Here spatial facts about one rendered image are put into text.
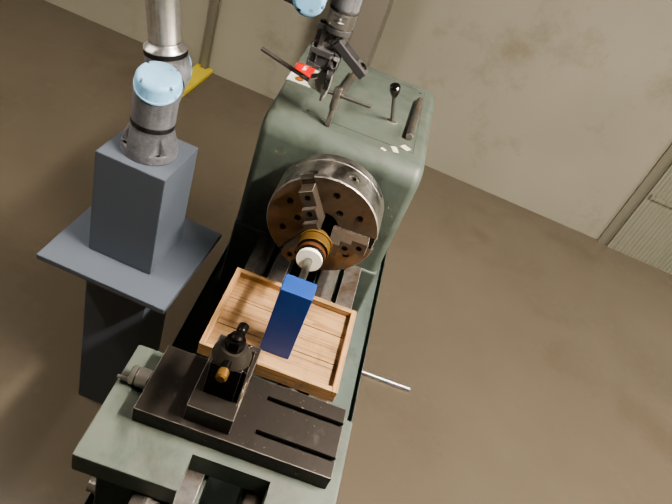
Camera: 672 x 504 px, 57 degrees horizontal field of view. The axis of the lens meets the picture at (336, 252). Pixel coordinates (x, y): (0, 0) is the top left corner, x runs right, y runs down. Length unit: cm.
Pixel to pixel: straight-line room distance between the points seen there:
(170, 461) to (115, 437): 12
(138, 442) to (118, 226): 71
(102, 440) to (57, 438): 109
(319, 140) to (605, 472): 212
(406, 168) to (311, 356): 59
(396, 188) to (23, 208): 199
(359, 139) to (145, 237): 67
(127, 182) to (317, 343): 66
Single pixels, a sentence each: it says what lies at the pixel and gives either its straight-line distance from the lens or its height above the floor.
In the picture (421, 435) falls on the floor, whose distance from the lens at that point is 277.
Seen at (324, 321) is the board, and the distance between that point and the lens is 172.
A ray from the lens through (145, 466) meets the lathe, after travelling 134.
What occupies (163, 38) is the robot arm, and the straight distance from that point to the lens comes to 173.
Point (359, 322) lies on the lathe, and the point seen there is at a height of 54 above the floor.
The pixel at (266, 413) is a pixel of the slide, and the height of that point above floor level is 97.
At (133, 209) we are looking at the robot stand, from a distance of 178.
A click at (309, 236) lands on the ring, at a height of 112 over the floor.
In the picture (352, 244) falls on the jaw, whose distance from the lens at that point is 166.
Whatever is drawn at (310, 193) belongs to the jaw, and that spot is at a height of 120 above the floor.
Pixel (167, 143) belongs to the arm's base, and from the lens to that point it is 171.
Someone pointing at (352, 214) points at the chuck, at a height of 115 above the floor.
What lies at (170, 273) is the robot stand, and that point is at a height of 75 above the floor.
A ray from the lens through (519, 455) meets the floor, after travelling 297.
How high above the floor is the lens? 210
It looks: 39 degrees down
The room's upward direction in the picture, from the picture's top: 23 degrees clockwise
